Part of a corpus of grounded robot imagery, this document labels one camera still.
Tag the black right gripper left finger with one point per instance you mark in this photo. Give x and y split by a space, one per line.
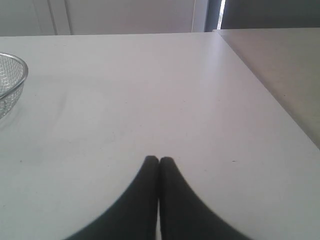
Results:
134 214

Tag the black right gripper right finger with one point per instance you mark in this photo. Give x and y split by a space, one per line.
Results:
183 215

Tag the metal wire mesh basket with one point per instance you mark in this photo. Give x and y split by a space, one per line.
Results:
13 73

